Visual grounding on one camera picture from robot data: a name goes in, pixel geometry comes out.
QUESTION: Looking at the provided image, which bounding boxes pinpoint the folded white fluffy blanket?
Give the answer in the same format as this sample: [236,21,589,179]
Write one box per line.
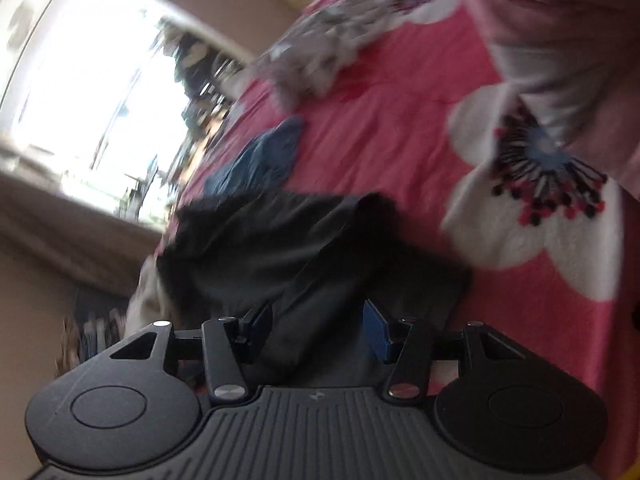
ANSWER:
[125,256,177,337]

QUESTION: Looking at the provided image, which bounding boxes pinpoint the pink quilt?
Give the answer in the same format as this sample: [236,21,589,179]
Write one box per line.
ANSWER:
[464,0,639,196]

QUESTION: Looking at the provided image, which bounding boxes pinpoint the black pants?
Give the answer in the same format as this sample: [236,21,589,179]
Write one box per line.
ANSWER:
[156,191,471,388]

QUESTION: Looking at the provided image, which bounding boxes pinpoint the light blue crumpled garment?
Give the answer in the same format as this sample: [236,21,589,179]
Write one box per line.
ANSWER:
[203,116,305,196]

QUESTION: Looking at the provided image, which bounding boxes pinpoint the pink floral bedspread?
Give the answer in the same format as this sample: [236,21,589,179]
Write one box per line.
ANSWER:
[157,0,639,479]

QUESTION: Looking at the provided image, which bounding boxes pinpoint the wheelchair loaded with clothes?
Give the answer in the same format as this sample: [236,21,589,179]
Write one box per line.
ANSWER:
[154,18,245,130]

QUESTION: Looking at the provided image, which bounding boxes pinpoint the white lilac crumpled garment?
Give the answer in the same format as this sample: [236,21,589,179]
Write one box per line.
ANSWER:
[254,0,394,112]

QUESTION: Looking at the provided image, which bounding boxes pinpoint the brown curtain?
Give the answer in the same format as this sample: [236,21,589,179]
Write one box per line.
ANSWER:
[1,136,160,296]

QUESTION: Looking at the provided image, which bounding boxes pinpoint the pile of folded clothes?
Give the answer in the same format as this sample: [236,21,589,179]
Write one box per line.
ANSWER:
[54,285,128,377]

